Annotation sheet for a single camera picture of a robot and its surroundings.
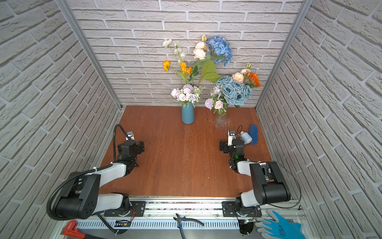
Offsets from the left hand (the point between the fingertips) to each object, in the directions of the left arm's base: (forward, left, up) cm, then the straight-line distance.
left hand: (134, 139), depth 90 cm
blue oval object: (+7, -79, -4) cm, 80 cm away
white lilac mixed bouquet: (+15, -51, +18) cm, 56 cm away
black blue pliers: (-41, -31, -7) cm, 52 cm away
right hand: (+1, -62, -1) cm, 62 cm away
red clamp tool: (-45, +20, -7) cm, 50 cm away
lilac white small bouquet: (+17, -34, +23) cm, 44 cm away
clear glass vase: (+20, -58, -3) cm, 61 cm away
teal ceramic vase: (+19, -33, +3) cm, 39 cm away
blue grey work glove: (-45, -74, -6) cm, 87 cm away
